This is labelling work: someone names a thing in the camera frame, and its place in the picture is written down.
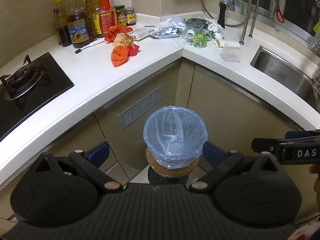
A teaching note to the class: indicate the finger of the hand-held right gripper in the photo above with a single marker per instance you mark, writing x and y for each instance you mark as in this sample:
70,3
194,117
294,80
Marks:
307,133
265,145

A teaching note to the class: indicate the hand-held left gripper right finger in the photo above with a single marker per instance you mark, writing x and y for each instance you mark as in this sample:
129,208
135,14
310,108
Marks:
212,153

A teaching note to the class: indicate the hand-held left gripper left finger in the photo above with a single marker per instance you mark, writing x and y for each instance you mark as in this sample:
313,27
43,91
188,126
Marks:
98,153

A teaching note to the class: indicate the red plastic bag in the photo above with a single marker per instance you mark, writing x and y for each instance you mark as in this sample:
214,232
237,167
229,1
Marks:
112,31

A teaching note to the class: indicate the white plastic bag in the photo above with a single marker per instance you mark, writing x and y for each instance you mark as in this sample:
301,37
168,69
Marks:
215,27

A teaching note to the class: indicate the person's right hand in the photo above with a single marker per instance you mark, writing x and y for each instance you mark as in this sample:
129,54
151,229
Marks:
317,170

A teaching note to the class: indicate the beige cabinet door with vent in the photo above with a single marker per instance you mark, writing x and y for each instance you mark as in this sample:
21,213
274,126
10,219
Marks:
125,145

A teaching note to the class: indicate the round brown stool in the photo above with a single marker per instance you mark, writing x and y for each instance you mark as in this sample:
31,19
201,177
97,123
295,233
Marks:
172,172

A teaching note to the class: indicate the grey cabinet vent grille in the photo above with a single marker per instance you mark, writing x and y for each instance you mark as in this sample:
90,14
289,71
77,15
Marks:
140,107

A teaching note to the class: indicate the stainless steel sink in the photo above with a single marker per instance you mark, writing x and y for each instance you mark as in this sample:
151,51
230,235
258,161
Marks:
282,72

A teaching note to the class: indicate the black glass gas cooktop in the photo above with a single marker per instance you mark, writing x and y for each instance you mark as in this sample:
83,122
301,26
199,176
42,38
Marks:
50,80

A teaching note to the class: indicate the clear plastic container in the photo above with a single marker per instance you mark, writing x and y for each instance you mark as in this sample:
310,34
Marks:
232,54

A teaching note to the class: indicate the orange mesh bag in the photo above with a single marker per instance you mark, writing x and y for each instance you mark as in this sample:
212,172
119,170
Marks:
120,56

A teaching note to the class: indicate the black burner grate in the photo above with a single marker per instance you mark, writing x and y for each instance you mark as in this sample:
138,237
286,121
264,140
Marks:
23,77

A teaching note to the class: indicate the black brush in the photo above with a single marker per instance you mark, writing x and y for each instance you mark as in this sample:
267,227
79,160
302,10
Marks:
86,47

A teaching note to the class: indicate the small red cup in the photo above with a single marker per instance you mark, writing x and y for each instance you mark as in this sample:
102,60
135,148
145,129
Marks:
133,51

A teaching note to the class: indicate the white paper tube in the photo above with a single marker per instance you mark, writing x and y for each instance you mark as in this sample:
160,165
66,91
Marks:
226,43

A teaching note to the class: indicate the green yellow wrapper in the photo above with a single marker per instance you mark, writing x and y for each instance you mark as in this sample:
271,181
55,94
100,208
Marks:
200,40

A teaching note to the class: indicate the yellowish clear plastic bag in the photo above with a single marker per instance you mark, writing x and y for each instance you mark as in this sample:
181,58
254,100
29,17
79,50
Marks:
123,40

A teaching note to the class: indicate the clear cup with green logo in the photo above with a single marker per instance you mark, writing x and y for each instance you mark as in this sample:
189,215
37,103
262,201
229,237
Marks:
190,33

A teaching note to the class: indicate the red scissors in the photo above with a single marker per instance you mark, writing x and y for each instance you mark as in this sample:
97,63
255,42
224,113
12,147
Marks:
279,12

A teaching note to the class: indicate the oil bottle with blue label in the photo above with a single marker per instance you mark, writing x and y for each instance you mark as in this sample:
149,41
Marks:
80,30

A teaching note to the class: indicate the dark sauce bottle yellow cap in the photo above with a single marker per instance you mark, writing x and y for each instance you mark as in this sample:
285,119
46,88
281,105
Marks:
62,32

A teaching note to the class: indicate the silver foil packet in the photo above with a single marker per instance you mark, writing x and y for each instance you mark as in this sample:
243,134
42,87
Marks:
166,33

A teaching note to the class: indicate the crushed clear plastic bottle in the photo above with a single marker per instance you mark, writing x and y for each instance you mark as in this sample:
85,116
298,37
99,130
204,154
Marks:
196,23

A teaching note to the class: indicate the oil jug red yellow label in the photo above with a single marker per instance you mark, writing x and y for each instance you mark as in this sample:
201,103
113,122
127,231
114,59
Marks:
105,21

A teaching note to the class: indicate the metal dish rack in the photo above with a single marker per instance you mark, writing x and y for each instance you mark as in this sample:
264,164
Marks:
255,5

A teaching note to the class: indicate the glass jar yellow label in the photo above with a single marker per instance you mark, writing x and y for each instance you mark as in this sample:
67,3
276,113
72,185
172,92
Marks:
120,16
130,17

